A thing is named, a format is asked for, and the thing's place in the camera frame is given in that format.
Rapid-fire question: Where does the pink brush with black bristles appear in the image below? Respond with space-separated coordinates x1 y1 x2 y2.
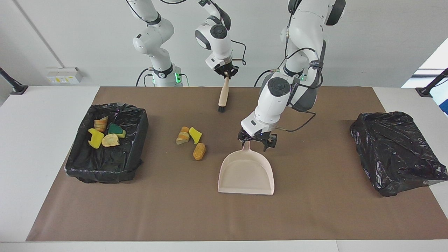
218 73 230 113

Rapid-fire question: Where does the pink plastic dustpan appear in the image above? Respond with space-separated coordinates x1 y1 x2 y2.
218 141 275 195

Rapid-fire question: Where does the small yellow sponge piece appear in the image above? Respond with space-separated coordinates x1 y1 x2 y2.
189 127 202 145

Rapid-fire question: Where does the striped croissant piece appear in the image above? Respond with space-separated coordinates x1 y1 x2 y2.
175 126 190 145
93 116 109 133
101 133 120 147

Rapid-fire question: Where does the yellow sponge piece green backing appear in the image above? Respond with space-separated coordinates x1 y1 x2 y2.
107 123 126 139

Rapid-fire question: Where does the notched yellow sponge piece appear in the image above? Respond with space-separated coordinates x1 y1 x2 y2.
87 128 105 149

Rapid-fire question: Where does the bin covered by black bag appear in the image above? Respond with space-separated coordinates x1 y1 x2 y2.
350 111 448 197

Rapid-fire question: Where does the open bin with black bag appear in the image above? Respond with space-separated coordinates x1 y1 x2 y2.
65 103 149 184

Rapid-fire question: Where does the brown oval bread roll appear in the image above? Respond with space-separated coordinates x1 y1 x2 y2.
193 143 207 161

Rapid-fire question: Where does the brown table mat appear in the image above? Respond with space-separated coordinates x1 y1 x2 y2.
26 86 448 242

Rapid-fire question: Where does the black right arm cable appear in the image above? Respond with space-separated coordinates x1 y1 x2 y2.
229 40 247 66

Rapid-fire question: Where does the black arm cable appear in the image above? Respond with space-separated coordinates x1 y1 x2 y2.
276 47 324 133
229 40 247 66

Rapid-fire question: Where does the black left base cable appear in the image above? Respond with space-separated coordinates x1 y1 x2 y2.
254 69 280 87

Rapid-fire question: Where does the black base cable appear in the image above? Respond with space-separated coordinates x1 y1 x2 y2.
254 69 280 87
135 68 155 87

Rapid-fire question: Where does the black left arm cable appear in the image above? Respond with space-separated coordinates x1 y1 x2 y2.
276 47 324 133

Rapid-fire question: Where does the black right base cable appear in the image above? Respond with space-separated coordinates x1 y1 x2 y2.
135 68 155 87

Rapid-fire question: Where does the white wall socket strip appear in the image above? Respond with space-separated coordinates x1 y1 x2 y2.
47 67 83 84

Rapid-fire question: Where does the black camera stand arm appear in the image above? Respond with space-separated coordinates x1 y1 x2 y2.
0 67 29 95
415 68 448 98

